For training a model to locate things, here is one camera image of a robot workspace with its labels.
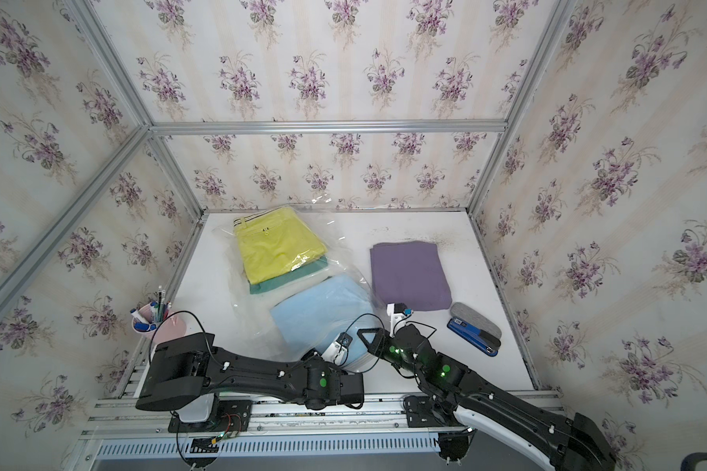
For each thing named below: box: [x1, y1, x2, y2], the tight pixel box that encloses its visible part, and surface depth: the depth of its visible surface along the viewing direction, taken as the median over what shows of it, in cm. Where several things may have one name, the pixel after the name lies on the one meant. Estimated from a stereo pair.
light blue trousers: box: [270, 275, 376, 368], surface depth 84 cm
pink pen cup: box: [131, 302, 188, 348], surface depth 81 cm
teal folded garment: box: [249, 256, 328, 295], surface depth 96 cm
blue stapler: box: [446, 317, 498, 358], surface depth 86 cm
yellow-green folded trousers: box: [233, 207, 328, 286], surface depth 101 cm
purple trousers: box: [370, 240, 453, 312], surface depth 100 cm
